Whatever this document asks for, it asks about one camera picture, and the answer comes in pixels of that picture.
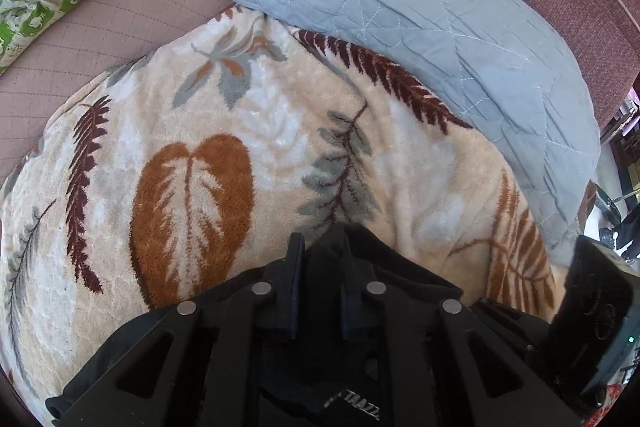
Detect light blue quilted pillow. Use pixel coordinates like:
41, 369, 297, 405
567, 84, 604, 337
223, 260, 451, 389
228, 0, 602, 267

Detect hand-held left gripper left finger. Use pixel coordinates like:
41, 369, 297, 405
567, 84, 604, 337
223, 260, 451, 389
95, 232, 307, 427

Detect black pants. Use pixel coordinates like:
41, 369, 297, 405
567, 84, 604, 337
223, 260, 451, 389
45, 222, 556, 427

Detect leaf print fleece blanket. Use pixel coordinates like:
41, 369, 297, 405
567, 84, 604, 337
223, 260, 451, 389
0, 4, 598, 408

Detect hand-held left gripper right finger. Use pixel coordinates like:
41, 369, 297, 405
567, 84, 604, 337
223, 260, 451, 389
340, 279, 583, 427

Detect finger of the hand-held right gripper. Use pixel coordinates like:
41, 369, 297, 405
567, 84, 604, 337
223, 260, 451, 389
470, 299, 556, 380

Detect dark clutter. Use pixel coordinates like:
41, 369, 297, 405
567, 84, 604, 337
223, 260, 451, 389
595, 89, 640, 264

